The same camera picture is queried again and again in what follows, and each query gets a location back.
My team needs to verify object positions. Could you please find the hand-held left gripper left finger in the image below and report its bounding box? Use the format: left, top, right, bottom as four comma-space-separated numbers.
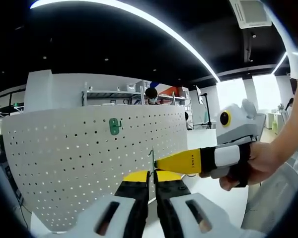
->
48, 170, 150, 238

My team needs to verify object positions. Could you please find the person's right hand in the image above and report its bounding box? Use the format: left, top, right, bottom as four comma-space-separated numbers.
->
219, 141, 282, 191

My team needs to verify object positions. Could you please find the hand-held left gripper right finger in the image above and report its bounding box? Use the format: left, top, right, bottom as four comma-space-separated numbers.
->
155, 170, 266, 238

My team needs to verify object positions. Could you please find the metal storage shelf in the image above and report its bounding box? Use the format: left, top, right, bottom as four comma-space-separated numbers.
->
81, 81, 189, 107

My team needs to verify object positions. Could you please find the green hook assembly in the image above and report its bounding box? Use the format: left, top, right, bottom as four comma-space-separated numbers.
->
108, 118, 123, 136
149, 146, 157, 185

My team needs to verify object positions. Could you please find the black tripod stand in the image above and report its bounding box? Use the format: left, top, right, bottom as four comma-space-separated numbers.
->
193, 93, 214, 129

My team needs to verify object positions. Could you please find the grey mesh office chair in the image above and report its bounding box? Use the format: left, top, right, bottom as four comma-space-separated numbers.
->
240, 158, 298, 233

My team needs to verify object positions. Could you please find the ceiling air conditioner vent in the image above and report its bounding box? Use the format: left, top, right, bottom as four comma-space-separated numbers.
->
229, 0, 273, 29

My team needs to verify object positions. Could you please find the flat display panel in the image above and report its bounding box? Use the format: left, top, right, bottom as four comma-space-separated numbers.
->
195, 85, 204, 105

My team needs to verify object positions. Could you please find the white perforated mounting plate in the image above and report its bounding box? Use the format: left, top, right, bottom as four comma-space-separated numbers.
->
0, 105, 187, 235

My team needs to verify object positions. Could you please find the ceiling light strip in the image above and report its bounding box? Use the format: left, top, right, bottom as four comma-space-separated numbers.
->
29, 0, 221, 82
272, 52, 288, 74

